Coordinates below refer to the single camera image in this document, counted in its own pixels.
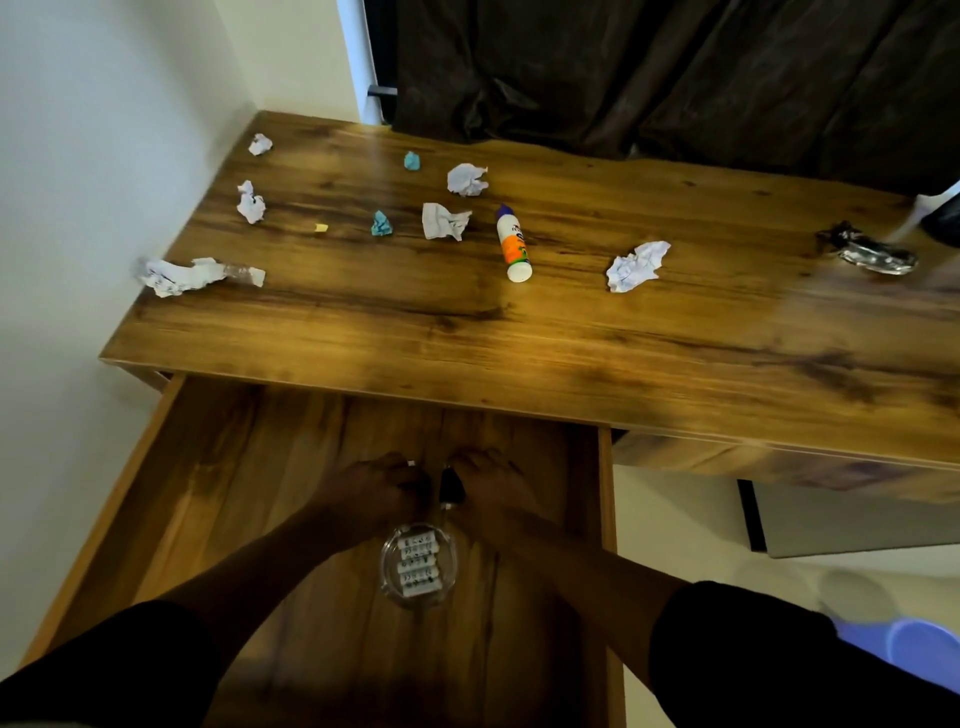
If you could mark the person's right fingers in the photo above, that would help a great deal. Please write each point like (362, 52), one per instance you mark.
(484, 465)

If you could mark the open wooden desk drawer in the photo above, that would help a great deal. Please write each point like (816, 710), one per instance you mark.
(247, 465)

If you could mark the clear plastic wrapper piece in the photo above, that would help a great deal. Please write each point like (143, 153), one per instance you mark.
(246, 274)

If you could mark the long crumpled white paper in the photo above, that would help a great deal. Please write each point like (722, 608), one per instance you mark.
(180, 276)

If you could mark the dark brown curtain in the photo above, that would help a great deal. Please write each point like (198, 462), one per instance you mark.
(675, 75)

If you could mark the person's left fingers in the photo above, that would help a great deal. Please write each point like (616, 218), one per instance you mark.
(411, 484)

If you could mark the person's right hand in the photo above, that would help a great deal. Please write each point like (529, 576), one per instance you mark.
(499, 495)

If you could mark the small black object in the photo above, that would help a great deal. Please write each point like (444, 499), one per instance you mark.
(451, 489)

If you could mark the person's left black sleeve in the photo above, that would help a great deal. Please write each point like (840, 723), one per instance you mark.
(112, 667)

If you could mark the blue plastic object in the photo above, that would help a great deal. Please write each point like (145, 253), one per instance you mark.
(911, 649)

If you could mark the person's right forearm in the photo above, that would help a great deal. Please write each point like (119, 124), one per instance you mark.
(581, 581)

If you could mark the person's black sleeve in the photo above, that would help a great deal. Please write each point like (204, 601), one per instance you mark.
(772, 667)
(112, 667)

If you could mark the white glue bottle orange label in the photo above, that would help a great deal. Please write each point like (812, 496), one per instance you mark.
(514, 244)

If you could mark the person's left hand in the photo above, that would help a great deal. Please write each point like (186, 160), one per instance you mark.
(371, 491)

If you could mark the white battery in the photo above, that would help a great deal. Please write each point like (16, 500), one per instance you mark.
(420, 576)
(421, 588)
(420, 553)
(417, 565)
(418, 541)

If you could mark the crumpled clear plastic foil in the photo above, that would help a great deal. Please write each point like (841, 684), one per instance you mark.
(874, 255)

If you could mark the grey cabinet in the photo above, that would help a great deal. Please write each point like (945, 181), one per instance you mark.
(855, 521)

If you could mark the clear glass ashtray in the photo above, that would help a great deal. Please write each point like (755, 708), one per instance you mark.
(390, 574)

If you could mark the person's left forearm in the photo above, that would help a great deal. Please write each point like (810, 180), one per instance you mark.
(255, 559)

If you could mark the teal crumpled paper bit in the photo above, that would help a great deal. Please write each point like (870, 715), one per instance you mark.
(381, 224)
(412, 160)

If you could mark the white plastic object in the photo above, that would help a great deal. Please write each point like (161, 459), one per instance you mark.
(926, 206)

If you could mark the person's right black sleeve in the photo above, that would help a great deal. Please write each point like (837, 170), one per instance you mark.
(772, 667)

